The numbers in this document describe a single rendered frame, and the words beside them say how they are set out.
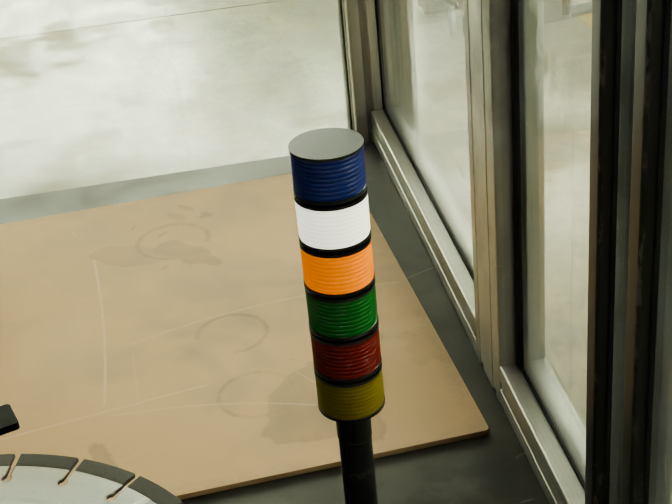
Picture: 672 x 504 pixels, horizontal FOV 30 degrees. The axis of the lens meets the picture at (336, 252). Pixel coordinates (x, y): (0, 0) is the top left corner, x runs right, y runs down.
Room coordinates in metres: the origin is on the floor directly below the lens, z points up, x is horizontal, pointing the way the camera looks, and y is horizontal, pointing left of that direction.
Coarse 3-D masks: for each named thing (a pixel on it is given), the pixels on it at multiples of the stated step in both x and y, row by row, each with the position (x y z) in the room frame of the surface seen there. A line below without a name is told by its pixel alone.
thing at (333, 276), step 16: (368, 240) 0.67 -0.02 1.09; (304, 256) 0.67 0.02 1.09; (320, 256) 0.66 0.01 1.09; (336, 256) 0.66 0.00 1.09; (352, 256) 0.66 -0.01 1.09; (368, 256) 0.67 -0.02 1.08; (304, 272) 0.67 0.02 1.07; (320, 272) 0.66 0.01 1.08; (336, 272) 0.66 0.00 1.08; (352, 272) 0.66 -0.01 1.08; (368, 272) 0.67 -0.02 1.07; (320, 288) 0.66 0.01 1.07; (336, 288) 0.66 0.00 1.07; (352, 288) 0.66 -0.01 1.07
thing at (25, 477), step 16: (0, 480) 0.66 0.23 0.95; (16, 480) 0.66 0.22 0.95; (32, 480) 0.65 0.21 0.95; (48, 480) 0.65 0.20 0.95; (80, 480) 0.65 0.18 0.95; (96, 480) 0.65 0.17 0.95; (0, 496) 0.64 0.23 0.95; (16, 496) 0.64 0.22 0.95; (32, 496) 0.64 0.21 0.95; (48, 496) 0.64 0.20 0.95; (64, 496) 0.63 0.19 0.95; (80, 496) 0.63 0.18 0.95; (96, 496) 0.63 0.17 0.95; (112, 496) 0.63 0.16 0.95; (128, 496) 0.63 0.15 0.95
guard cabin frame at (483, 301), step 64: (512, 0) 0.95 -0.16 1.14; (640, 0) 0.67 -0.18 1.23; (512, 64) 0.95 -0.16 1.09; (640, 64) 0.66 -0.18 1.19; (384, 128) 1.52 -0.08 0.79; (512, 128) 0.95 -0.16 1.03; (640, 128) 0.66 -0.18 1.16; (512, 192) 0.96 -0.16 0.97; (640, 192) 0.66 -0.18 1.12; (448, 256) 1.17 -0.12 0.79; (512, 256) 0.96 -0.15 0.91; (640, 256) 0.66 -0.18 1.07; (512, 320) 0.96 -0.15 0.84; (640, 320) 0.66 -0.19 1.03; (512, 384) 0.92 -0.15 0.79; (640, 384) 0.66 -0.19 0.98; (640, 448) 0.66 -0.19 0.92
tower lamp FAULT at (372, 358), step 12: (312, 336) 0.67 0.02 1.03; (372, 336) 0.67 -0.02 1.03; (312, 348) 0.68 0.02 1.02; (324, 348) 0.66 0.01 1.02; (336, 348) 0.66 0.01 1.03; (348, 348) 0.66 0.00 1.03; (360, 348) 0.66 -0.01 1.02; (372, 348) 0.67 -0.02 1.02; (324, 360) 0.66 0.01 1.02; (336, 360) 0.66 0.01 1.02; (348, 360) 0.66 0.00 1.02; (360, 360) 0.66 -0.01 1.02; (372, 360) 0.66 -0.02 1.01; (324, 372) 0.66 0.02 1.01; (336, 372) 0.66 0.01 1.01; (348, 372) 0.66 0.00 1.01; (360, 372) 0.66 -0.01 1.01; (372, 372) 0.66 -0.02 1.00
